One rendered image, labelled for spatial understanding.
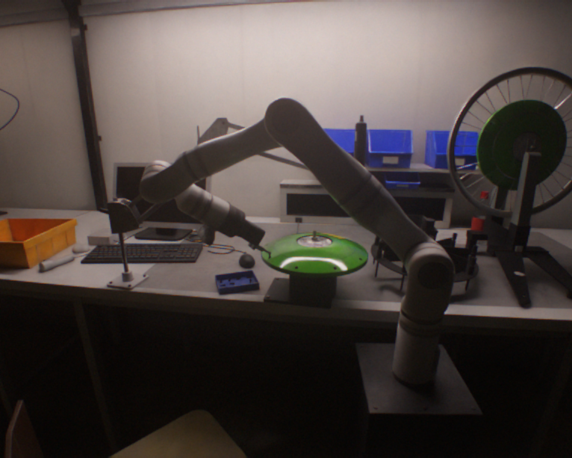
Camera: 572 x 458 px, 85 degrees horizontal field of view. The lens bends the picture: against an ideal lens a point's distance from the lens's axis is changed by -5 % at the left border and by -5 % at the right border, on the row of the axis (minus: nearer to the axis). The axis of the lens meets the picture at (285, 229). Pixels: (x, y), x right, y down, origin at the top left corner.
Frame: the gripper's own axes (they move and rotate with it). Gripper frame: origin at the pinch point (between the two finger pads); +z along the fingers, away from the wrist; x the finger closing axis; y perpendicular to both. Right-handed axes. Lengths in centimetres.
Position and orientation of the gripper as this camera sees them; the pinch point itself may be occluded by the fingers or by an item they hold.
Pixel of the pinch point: (269, 252)
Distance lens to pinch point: 91.9
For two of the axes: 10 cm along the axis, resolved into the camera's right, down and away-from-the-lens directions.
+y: 5.1, -8.6, 0.0
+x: -4.6, -2.7, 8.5
